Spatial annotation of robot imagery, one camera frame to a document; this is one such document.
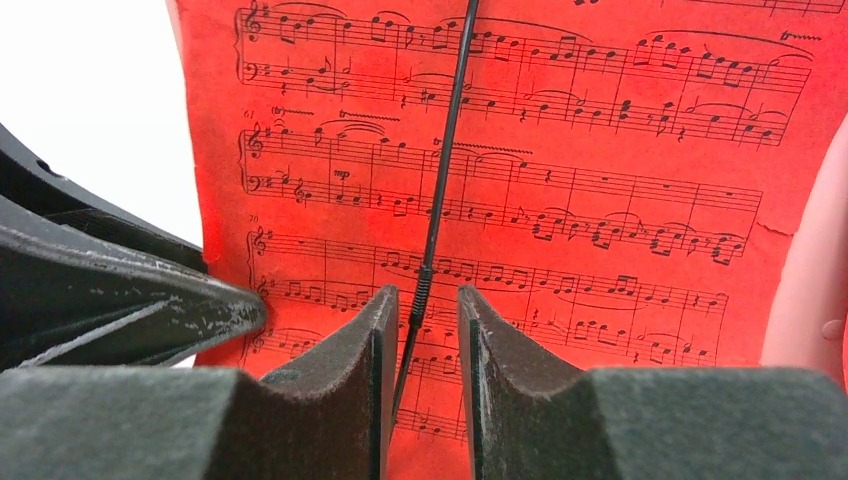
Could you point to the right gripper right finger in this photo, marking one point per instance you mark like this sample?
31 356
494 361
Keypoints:
532 415

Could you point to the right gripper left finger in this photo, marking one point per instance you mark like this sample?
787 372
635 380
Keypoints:
323 415

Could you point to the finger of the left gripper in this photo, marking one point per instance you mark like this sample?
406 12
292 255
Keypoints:
29 182
68 298

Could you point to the red sheet music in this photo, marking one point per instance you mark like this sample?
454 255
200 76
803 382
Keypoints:
563 199

